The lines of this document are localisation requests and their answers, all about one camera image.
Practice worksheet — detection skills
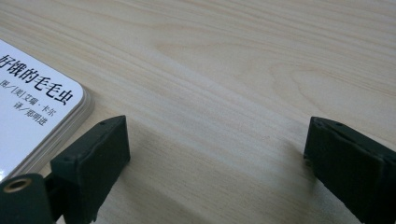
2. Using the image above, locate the white picture board book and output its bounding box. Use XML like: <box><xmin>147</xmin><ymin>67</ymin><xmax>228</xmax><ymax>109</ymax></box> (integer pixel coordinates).
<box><xmin>0</xmin><ymin>38</ymin><xmax>95</xmax><ymax>183</ymax></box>

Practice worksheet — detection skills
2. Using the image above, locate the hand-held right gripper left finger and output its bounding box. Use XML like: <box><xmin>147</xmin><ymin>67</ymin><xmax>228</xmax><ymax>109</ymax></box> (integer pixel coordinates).
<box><xmin>49</xmin><ymin>115</ymin><xmax>132</xmax><ymax>224</ymax></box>

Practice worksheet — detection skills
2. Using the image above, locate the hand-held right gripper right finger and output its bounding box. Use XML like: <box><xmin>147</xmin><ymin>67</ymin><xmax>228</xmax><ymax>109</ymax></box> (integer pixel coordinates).
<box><xmin>303</xmin><ymin>116</ymin><xmax>396</xmax><ymax>224</ymax></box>

